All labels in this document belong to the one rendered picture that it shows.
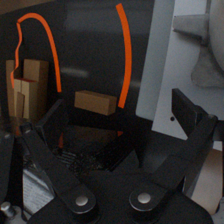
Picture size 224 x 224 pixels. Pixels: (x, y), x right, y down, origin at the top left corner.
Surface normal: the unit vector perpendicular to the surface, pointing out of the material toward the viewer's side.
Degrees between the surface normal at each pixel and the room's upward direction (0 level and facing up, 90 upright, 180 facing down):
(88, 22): 0
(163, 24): 0
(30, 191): 45
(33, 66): 0
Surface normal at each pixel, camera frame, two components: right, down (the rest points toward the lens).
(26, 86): -0.47, 0.20
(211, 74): -0.61, 0.39
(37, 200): -0.28, -0.54
